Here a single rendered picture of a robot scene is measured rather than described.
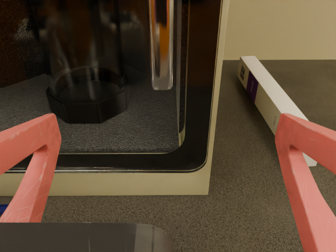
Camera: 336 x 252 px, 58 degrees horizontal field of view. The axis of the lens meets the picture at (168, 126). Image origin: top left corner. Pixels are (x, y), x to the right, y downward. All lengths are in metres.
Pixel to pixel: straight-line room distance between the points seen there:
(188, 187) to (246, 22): 0.46
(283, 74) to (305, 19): 0.15
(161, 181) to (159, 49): 0.20
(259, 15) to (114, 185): 0.51
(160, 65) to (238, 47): 0.55
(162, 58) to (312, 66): 0.57
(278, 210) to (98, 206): 0.21
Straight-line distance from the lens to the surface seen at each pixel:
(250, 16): 0.73
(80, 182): 0.37
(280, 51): 0.78
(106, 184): 0.37
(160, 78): 0.21
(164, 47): 0.20
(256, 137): 0.48
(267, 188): 0.40
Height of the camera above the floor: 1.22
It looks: 36 degrees down
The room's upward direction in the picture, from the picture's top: straight up
